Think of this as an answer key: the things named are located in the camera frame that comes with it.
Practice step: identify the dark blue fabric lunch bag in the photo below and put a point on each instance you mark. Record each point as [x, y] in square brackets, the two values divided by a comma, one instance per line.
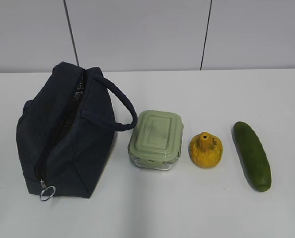
[65, 134]

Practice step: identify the green lidded glass food container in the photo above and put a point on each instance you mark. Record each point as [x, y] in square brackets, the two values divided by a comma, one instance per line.
[156, 140]

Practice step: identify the yellow toy pumpkin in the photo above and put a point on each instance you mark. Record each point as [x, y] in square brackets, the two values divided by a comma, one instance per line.
[206, 150]

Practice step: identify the green cucumber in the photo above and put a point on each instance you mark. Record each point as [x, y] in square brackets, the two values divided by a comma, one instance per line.
[252, 156]

